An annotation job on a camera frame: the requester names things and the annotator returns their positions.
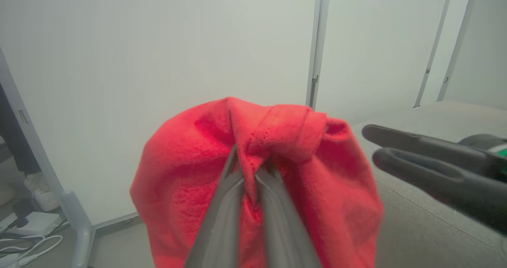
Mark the large white partition panel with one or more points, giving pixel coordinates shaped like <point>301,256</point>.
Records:
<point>158,54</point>

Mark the white power strip with plugs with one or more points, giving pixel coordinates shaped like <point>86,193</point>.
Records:
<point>41,222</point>

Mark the red clothing item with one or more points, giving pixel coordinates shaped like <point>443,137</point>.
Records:
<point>178,173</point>

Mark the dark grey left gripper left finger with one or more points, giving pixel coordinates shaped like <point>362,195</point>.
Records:
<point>220,224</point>

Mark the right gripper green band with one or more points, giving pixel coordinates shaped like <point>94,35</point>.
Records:
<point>497,153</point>

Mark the black plug adapter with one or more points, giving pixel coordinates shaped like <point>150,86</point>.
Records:
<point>19,222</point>

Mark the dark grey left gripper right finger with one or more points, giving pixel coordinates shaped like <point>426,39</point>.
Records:
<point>283,228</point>

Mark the white sneaker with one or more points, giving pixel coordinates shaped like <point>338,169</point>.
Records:
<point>41,190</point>

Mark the white partition panel grey frame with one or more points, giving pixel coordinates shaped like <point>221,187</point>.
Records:
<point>485,42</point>
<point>380,42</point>

